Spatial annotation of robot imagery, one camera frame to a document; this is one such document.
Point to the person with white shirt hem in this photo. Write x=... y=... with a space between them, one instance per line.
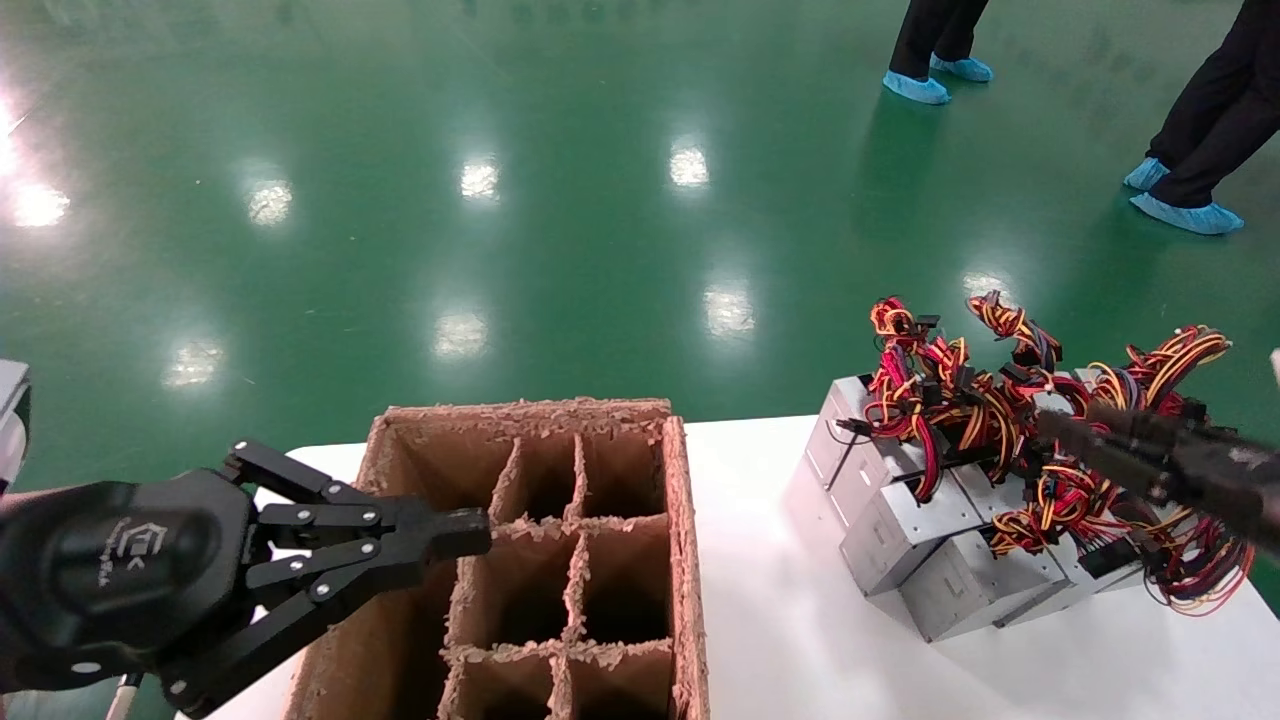
x=1215 y=110

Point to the brown divided cardboard box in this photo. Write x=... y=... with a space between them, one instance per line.
x=680 y=560

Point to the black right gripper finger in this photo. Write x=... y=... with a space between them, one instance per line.
x=1110 y=430
x=1120 y=465

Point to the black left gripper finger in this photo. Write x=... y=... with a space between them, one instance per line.
x=340 y=510
x=330 y=575

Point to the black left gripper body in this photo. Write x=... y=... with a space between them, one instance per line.
x=120 y=570

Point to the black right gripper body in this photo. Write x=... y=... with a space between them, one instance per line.
x=1230 y=480

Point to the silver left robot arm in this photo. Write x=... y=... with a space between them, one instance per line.
x=12 y=400

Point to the person in all black clothes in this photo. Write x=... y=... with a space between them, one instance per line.
x=925 y=30

